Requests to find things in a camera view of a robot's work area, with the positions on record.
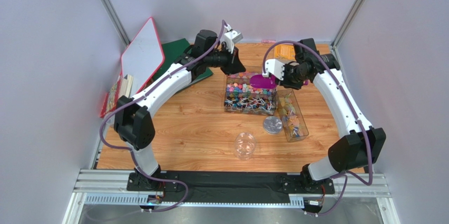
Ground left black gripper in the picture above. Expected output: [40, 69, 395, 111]
[205, 43, 247, 76]

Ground purple plastic scoop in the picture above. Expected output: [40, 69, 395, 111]
[249, 74, 277, 89]

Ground three-compartment clear candy box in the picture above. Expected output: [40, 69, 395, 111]
[223, 66, 277, 116]

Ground single clear candy box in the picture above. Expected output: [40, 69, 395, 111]
[276, 89, 309, 142]

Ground clear plastic jar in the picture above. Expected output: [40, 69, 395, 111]
[234, 132, 257, 160]

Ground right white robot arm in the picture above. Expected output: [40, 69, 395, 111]
[279, 38, 386, 186]

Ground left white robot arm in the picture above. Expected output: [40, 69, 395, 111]
[113, 28, 246, 177]

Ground orange book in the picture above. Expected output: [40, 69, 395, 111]
[273, 44, 295, 61]

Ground silver round jar lid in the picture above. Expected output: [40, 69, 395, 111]
[262, 116, 283, 134]

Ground red-framed whiteboard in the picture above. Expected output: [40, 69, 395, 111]
[121, 17, 165, 95]

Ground stack of books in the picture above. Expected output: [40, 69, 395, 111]
[100, 74, 134, 118]

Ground black base mat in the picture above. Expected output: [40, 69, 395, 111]
[126, 171, 335, 203]

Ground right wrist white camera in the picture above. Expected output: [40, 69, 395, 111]
[262, 59, 289, 81]

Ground wrist white camera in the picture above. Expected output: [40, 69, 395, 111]
[223, 29, 243, 54]
[262, 59, 289, 81]

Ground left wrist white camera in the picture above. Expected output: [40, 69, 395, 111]
[223, 29, 243, 54]

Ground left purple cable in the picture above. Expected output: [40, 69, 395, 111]
[99, 19, 229, 213]

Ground aluminium rail frame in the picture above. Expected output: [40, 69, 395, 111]
[63, 168, 399, 223]

